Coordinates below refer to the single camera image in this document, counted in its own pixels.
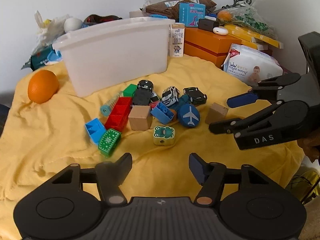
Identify small red block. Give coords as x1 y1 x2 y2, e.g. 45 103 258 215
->
149 100 160 109

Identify orange fruit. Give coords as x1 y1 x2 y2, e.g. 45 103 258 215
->
28 70 59 104

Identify green patterned plastic bag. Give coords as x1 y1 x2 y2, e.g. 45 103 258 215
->
217 3 277 39

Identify blue dinosaur box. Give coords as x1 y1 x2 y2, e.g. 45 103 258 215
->
178 3 206 28

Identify white plastic bag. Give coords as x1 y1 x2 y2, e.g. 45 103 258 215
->
31 10 70 55

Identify teal green cylinder toy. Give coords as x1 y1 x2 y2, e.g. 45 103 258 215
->
100 90 123 116

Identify black toy car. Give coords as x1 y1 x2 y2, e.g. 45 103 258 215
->
132 80 153 106

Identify yellow cloth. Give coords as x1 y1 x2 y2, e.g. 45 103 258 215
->
1 55 304 239

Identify small black box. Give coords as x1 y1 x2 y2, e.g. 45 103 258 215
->
198 18 219 32

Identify small milk carton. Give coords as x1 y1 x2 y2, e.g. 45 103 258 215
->
168 23 185 57

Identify white police toy car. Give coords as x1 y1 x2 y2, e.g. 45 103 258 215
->
162 86 180 107

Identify blue airplane round block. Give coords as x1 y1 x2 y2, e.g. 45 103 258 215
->
177 104 200 128

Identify white plastic bin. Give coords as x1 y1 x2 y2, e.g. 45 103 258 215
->
52 17 175 97

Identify white earbuds case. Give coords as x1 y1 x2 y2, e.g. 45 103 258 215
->
213 27 228 36

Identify blue tray block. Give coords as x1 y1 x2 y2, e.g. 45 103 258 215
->
85 118 106 145

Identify yellow flat boxes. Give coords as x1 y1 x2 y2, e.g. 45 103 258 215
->
225 24 284 51

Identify dark green toy car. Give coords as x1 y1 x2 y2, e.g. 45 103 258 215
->
183 87 207 106

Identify orange box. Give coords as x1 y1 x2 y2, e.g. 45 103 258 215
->
184 27 241 68

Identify wooden cube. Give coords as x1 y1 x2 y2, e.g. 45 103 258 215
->
205 103 228 124
129 105 153 131

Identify green square block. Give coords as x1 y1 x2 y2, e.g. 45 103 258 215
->
123 84 137 97

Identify brown woven package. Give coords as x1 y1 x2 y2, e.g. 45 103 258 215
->
142 0 216 20

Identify green patterned arch block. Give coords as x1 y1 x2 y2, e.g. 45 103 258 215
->
98 128 121 158

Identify long red building block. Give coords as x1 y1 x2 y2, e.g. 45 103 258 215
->
104 97 132 132

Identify frog picture block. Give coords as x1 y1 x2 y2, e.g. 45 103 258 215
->
153 126 176 146

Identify white baby wipes pack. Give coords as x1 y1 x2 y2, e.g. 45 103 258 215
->
222 43 283 87

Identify teal orange toy vehicle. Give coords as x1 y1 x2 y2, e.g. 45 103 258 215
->
169 94 190 121

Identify small blue duplo brick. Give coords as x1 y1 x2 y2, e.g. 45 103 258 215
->
151 102 174 125

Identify silver toy car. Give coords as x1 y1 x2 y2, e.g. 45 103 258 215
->
150 92 161 102

